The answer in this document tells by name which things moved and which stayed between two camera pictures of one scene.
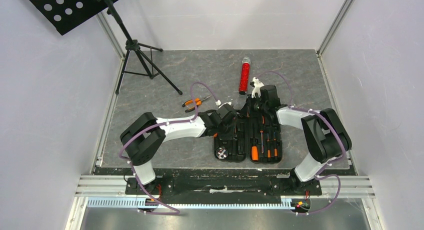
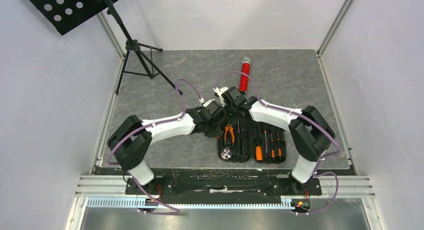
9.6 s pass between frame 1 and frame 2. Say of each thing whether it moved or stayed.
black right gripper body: moved
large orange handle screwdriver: moved
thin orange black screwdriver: moved
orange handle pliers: moved
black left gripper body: moved
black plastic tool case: stayed
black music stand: stayed
